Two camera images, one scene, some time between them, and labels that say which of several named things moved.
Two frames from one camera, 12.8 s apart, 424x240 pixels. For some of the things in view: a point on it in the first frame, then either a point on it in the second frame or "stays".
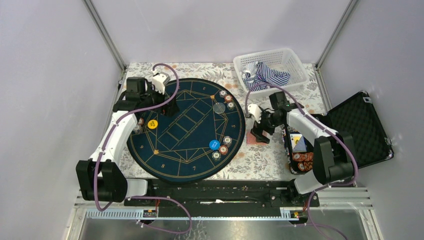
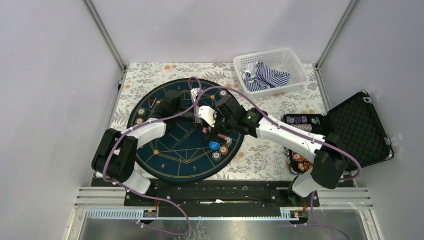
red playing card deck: x=251 y=140 to x=222 y=135
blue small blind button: x=214 y=144 stays
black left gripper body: x=152 y=96 to x=188 y=116
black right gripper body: x=268 y=123 to x=224 y=126
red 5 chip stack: x=141 y=121 stays
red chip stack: x=223 y=150 stays
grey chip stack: x=223 y=93 stays
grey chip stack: x=227 y=140 stays
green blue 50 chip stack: x=216 y=155 stays
